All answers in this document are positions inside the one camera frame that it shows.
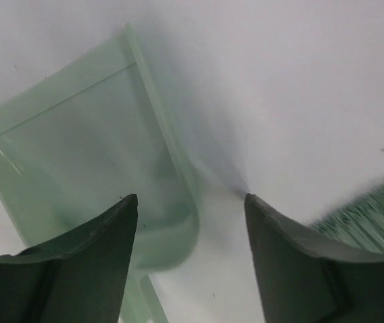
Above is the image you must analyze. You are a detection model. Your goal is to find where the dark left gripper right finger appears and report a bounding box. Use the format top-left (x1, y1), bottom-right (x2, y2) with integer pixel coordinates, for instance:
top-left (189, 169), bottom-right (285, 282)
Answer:
top-left (244, 194), bottom-right (384, 322)

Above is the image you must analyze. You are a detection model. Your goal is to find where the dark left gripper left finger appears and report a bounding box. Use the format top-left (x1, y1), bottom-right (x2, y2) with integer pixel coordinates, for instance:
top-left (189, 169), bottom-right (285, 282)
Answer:
top-left (0, 194), bottom-right (138, 322)

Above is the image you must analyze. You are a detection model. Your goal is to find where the green hand brush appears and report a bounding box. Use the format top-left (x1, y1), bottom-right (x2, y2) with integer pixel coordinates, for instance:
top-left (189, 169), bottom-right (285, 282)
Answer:
top-left (309, 184), bottom-right (384, 254)

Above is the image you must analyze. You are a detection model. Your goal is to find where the green plastic dustpan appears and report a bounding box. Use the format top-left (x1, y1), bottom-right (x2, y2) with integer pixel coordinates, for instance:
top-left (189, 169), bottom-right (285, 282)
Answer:
top-left (0, 25), bottom-right (198, 322)

